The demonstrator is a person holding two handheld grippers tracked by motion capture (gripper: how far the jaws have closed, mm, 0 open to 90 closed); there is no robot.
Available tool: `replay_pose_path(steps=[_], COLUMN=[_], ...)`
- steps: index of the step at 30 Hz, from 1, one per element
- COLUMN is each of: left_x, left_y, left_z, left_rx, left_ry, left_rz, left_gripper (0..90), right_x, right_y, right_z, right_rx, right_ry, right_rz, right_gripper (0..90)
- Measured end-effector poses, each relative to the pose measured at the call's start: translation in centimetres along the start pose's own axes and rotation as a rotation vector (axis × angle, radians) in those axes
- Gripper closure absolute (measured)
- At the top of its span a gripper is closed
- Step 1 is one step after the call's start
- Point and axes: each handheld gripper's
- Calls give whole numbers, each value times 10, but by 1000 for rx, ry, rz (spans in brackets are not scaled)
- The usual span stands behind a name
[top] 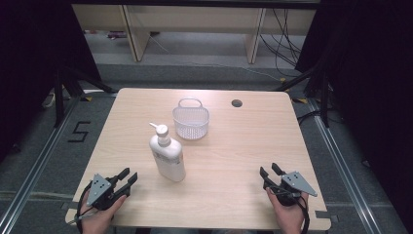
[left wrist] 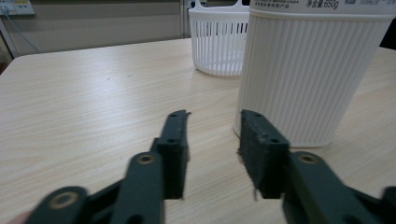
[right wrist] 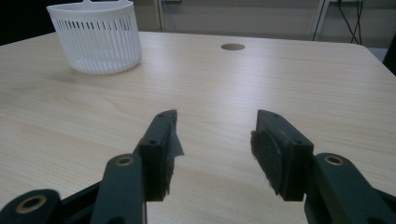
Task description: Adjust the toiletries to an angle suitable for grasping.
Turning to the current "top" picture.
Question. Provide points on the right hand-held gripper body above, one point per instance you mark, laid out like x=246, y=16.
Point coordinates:
x=293, y=183

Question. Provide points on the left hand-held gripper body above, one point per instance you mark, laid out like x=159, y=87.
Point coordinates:
x=98, y=189

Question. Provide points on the white pump bottle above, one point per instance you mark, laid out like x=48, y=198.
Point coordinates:
x=168, y=159

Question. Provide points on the white plastic basket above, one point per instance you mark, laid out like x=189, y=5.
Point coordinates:
x=191, y=125

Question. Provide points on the person's left hand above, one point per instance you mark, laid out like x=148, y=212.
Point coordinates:
x=97, y=219

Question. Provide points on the person's right hand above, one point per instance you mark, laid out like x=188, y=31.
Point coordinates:
x=287, y=216

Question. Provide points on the grey tape strip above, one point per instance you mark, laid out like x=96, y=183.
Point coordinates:
x=68, y=205

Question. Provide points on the black metal stand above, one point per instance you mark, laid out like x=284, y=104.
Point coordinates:
x=324, y=97
x=59, y=97

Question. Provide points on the black curtain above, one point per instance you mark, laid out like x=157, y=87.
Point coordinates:
x=373, y=81
x=29, y=65

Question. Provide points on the metal floor rail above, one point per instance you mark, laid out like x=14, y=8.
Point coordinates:
x=344, y=172
x=35, y=169

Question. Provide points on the light wooden desk frame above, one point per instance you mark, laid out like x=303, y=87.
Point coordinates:
x=195, y=19

